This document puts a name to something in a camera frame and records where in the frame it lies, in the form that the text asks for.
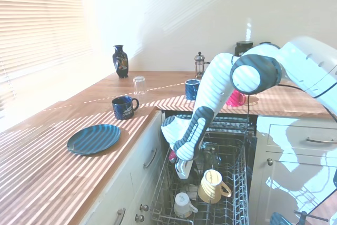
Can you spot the yellow mug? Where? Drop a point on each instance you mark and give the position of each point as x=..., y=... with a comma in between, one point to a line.
x=210, y=190

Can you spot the blue plate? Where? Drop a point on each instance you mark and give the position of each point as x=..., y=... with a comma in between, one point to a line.
x=93, y=139

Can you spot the round metal knob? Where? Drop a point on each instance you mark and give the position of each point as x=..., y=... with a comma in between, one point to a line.
x=144, y=207
x=269, y=161
x=139, y=218

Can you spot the black camera stand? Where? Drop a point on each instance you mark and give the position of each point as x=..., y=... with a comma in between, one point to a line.
x=302, y=215

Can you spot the dishwasher top rack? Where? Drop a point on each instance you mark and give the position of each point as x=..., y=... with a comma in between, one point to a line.
x=229, y=123

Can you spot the pink mug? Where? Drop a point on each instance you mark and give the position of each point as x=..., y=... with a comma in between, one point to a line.
x=235, y=99

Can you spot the glass French press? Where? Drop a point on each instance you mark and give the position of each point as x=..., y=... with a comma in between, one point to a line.
x=199, y=63

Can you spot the clear drinking glass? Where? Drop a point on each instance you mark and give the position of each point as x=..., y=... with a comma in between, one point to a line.
x=139, y=85

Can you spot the window blind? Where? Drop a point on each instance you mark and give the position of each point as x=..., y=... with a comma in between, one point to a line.
x=39, y=19

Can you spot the dark blue porcelain vase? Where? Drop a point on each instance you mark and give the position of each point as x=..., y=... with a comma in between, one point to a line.
x=120, y=61

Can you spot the blue object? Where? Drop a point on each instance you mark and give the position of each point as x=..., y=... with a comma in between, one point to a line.
x=280, y=219

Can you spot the dark blue printed mug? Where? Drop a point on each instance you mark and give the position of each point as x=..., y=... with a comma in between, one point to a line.
x=123, y=109

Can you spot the white mug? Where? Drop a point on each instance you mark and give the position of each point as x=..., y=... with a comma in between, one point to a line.
x=182, y=205

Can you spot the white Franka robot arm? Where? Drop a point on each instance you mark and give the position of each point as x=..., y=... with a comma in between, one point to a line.
x=216, y=82

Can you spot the black lidded jar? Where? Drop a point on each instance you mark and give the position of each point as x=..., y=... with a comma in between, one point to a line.
x=243, y=48

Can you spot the blue striped mug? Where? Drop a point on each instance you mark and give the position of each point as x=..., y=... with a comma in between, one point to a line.
x=191, y=89

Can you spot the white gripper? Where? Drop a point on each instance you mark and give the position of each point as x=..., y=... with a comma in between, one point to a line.
x=184, y=168

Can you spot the dark glass in rack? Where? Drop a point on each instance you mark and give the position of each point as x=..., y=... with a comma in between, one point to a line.
x=210, y=154

